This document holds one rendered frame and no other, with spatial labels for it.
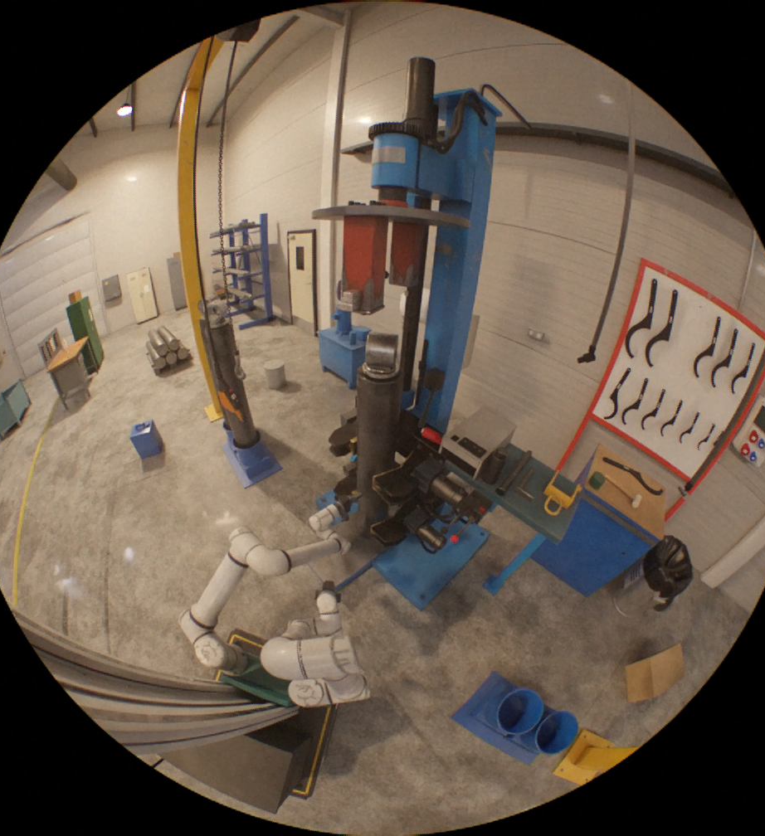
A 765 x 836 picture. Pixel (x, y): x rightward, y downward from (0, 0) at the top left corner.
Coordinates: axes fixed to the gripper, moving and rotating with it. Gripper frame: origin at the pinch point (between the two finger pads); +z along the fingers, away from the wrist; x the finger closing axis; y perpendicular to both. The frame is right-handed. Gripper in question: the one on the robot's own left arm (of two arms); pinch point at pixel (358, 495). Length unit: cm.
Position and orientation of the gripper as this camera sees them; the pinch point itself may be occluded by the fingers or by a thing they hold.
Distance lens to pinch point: 174.1
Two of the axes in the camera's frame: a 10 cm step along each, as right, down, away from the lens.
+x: -0.6, 7.9, 6.1
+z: 7.3, -3.8, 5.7
